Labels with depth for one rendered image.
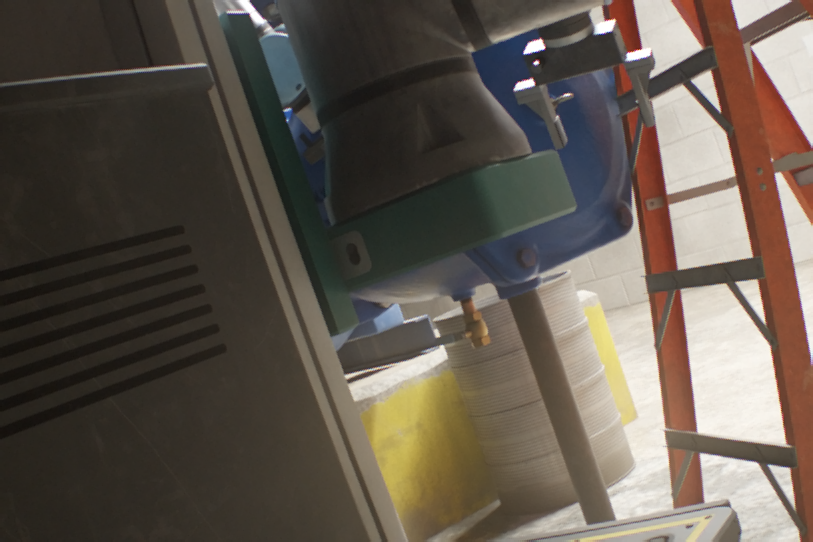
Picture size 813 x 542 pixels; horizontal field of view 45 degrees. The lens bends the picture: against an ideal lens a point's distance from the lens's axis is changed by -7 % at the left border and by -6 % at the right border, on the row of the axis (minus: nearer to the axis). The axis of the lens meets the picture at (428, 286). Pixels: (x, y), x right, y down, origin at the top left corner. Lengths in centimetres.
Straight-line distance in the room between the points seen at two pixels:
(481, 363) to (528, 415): 17
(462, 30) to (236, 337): 37
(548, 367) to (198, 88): 136
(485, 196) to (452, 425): 194
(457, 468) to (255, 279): 209
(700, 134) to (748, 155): 403
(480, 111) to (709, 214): 486
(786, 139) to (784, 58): 314
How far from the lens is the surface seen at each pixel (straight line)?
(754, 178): 159
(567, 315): 250
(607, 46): 139
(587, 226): 187
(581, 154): 187
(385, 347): 310
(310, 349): 86
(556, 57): 141
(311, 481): 67
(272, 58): 138
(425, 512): 267
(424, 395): 269
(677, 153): 574
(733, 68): 163
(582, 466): 200
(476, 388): 251
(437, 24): 89
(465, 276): 189
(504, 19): 90
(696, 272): 176
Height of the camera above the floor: 66
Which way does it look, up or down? 1 degrees down
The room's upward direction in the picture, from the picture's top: 20 degrees counter-clockwise
